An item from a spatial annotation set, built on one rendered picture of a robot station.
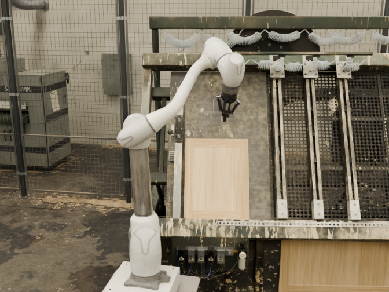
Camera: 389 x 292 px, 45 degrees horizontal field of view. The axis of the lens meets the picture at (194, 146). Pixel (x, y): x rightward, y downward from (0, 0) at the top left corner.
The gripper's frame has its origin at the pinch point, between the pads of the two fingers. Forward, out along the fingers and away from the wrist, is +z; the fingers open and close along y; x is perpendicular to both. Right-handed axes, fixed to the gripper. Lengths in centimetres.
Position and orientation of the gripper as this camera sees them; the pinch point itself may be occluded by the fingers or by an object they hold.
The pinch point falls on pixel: (225, 116)
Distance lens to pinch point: 251.6
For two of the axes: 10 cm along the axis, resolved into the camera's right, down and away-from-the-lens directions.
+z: -0.7, 6.1, 7.9
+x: -2.7, 7.5, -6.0
